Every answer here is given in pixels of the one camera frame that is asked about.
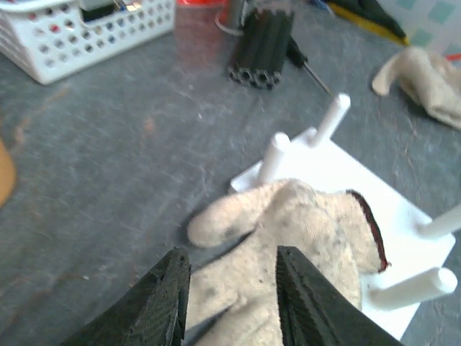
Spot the black aluminium extrusion block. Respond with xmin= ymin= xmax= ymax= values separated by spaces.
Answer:
xmin=228 ymin=9 xmax=295 ymax=89

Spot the solder wire spool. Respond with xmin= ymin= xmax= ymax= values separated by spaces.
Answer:
xmin=215 ymin=0 xmax=249 ymax=36

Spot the orange plastic tray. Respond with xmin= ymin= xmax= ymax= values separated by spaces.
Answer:
xmin=0 ymin=141 xmax=17 ymax=207

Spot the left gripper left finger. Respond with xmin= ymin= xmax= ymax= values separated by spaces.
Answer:
xmin=61 ymin=247 xmax=190 ymax=346

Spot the white perforated basket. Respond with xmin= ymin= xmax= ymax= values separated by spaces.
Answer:
xmin=1 ymin=1 xmax=176 ymax=85

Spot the red filament spool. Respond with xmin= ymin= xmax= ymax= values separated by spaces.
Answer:
xmin=174 ymin=1 xmax=227 ymax=48

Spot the black module in basket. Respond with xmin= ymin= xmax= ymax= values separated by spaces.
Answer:
xmin=79 ymin=0 xmax=118 ymax=23

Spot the white peg base plate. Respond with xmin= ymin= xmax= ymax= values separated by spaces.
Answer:
xmin=228 ymin=92 xmax=461 ymax=342

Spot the white work glove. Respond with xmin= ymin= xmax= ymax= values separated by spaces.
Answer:
xmin=186 ymin=179 xmax=389 ymax=345

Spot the black handled screwdriver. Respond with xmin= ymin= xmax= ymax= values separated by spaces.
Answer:
xmin=286 ymin=37 xmax=332 ymax=96

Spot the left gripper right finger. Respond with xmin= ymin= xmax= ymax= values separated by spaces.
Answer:
xmin=276 ymin=246 xmax=400 ymax=346

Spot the black yellow work glove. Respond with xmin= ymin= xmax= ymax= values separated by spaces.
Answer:
xmin=326 ymin=0 xmax=410 ymax=45

